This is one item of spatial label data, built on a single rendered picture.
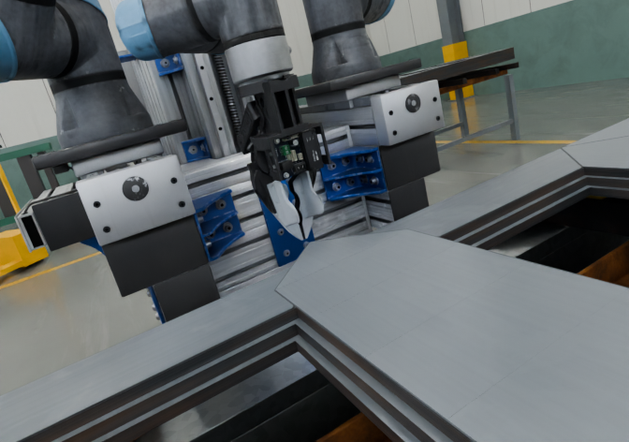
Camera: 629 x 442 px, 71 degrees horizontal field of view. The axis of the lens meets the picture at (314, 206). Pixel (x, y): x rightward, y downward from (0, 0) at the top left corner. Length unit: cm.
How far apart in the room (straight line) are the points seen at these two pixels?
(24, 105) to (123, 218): 952
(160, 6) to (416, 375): 47
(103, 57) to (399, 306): 61
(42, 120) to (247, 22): 964
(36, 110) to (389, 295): 986
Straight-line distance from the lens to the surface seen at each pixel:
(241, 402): 63
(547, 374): 31
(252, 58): 53
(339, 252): 51
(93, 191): 65
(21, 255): 517
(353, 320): 38
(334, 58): 94
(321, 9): 95
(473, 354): 32
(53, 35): 74
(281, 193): 56
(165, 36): 58
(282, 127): 51
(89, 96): 79
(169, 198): 66
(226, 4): 54
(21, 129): 1014
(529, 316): 36
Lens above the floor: 104
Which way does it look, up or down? 15 degrees down
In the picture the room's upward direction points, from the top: 14 degrees counter-clockwise
